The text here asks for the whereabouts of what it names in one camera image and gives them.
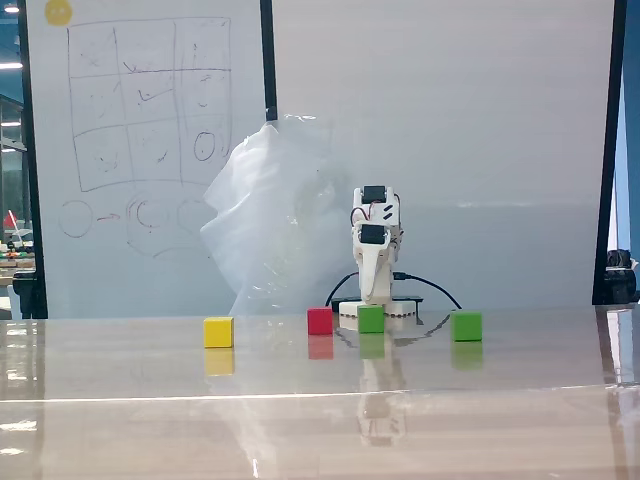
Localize yellow round magnet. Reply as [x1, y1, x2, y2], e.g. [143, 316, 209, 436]
[44, 0, 74, 27]

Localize whiteboard with marker drawings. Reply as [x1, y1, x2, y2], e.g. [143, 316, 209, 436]
[27, 0, 269, 320]

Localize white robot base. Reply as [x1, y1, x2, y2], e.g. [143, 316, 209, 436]
[331, 294, 425, 320]

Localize yellow cube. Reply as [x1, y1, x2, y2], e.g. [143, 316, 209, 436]
[203, 316, 236, 350]

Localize red white servo wires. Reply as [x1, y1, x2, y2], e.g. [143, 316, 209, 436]
[349, 203, 375, 227]

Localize black bundled object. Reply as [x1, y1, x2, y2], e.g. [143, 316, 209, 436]
[602, 248, 640, 304]

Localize short black cable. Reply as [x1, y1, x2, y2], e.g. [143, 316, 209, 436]
[324, 272, 361, 308]

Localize long black cable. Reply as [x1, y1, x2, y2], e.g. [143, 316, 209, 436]
[393, 272, 463, 312]

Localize clear plastic bag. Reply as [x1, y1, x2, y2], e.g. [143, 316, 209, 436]
[199, 113, 362, 317]

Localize green cube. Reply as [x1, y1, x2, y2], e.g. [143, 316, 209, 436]
[450, 310, 484, 344]
[357, 305, 386, 335]

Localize black whiteboard frame post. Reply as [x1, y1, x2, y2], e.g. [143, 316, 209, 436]
[259, 0, 279, 122]
[16, 0, 50, 320]
[591, 0, 628, 306]

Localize red cube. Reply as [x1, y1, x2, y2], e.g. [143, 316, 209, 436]
[306, 307, 335, 336]

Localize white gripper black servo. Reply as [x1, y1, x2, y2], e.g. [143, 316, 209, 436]
[352, 223, 396, 305]

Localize plain whiteboard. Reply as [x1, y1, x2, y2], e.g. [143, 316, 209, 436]
[270, 0, 615, 307]

